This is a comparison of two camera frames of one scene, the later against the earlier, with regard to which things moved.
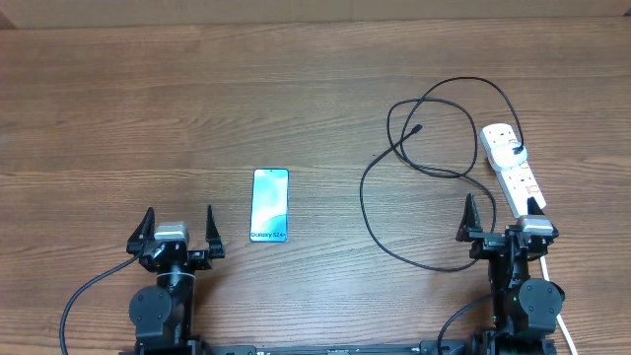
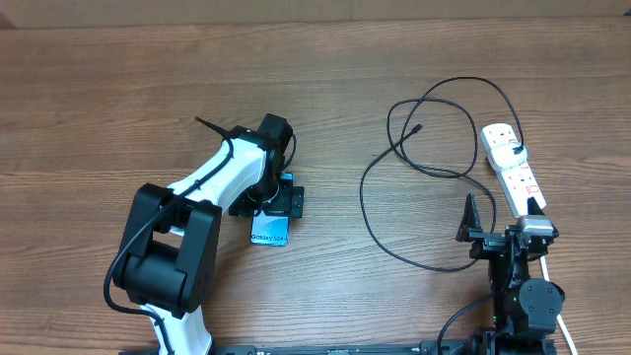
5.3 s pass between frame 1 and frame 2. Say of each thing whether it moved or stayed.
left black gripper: moved
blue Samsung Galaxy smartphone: stayed
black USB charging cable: stayed
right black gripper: stayed
